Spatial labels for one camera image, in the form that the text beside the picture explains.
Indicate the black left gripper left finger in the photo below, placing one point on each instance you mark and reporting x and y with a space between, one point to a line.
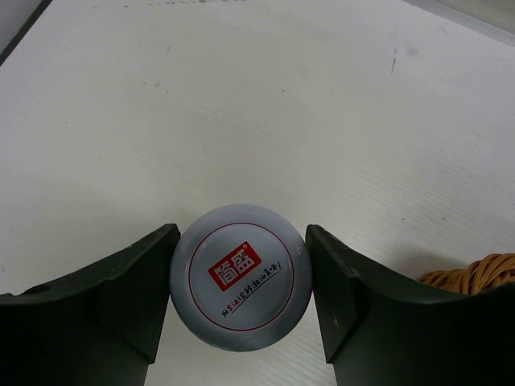
99 325

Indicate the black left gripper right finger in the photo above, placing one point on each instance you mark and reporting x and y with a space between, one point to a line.
380 327

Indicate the grey lid sauce jar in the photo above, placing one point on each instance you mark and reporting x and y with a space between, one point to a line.
241 277

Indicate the brown wicker basket tray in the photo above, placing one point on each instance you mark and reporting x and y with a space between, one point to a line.
494 270

